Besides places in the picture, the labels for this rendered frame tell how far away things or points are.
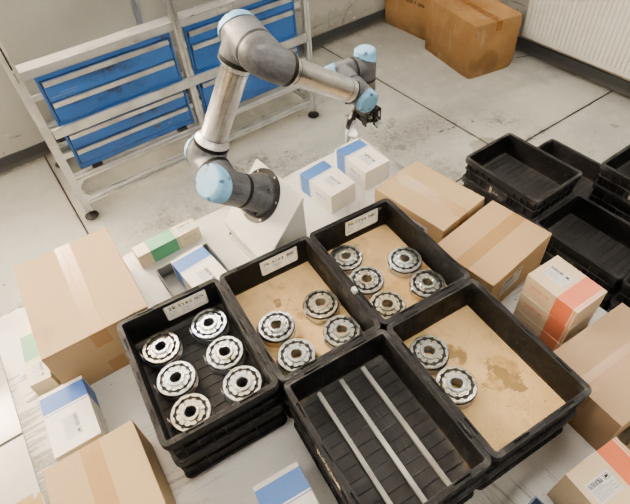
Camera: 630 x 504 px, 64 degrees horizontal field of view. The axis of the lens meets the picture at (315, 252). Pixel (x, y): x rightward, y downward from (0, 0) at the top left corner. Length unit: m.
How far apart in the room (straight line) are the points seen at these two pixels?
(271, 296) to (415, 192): 0.63
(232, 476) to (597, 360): 0.97
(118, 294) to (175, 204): 1.70
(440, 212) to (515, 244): 0.26
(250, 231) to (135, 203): 1.66
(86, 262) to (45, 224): 1.76
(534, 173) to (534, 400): 1.38
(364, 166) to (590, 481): 1.27
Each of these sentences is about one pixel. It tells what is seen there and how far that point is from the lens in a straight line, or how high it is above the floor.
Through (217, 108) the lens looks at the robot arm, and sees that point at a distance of 1.58.
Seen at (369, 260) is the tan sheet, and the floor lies 0.83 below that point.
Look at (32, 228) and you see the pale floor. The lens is 3.47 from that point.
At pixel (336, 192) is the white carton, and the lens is 1.87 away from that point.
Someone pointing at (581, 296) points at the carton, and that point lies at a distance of 1.49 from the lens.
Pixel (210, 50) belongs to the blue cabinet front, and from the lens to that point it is 3.17.
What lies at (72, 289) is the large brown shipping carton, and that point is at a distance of 1.65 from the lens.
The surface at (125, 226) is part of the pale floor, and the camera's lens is 3.19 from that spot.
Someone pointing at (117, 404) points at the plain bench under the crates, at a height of 0.70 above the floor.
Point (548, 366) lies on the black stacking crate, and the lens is 1.38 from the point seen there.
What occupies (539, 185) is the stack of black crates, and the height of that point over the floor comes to 0.49.
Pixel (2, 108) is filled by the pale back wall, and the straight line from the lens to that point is 3.89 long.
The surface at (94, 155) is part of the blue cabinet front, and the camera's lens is 3.16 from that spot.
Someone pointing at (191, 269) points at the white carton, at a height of 0.79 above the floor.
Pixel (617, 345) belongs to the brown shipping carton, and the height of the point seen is 0.86.
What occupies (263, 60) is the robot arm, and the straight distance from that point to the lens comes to 1.40.
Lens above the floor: 2.02
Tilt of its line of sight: 48 degrees down
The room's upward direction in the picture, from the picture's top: 6 degrees counter-clockwise
